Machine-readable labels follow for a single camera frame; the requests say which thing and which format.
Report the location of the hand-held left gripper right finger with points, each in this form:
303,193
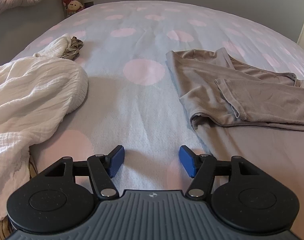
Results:
187,161

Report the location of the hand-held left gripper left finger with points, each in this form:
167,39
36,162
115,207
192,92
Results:
116,161

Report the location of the taupe shirt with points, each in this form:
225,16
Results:
204,85

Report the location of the white crinkled garment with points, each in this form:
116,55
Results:
29,92

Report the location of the bed with pink dotted sheet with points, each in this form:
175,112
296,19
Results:
142,105

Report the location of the small olive striped cloth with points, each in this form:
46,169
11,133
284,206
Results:
73,47

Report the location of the dark wall socket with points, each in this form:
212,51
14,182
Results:
88,4

